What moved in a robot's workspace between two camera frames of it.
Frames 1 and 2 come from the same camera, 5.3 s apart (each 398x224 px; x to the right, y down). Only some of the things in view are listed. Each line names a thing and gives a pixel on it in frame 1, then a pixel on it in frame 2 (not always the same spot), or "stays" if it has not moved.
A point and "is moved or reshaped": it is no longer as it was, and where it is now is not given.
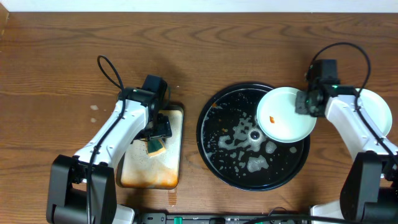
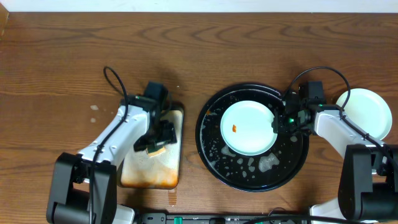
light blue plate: x=377 y=109 stays
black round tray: x=234 y=150 stays
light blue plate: x=278 y=119 is moved or reshaped
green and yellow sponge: x=155 y=147 stays
